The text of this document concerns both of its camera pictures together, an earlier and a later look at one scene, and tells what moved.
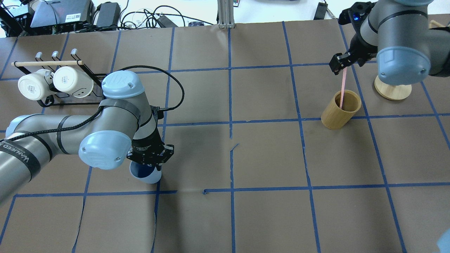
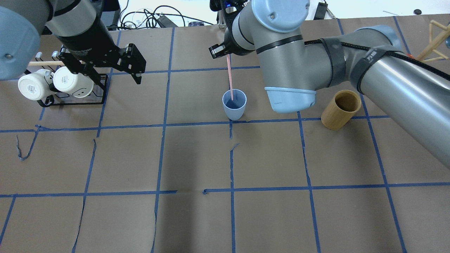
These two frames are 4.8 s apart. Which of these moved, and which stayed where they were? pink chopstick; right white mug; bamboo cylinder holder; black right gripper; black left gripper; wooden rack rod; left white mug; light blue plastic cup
Moved: black left gripper; light blue plastic cup; pink chopstick; black right gripper
Stayed: bamboo cylinder holder; right white mug; left white mug; wooden rack rod
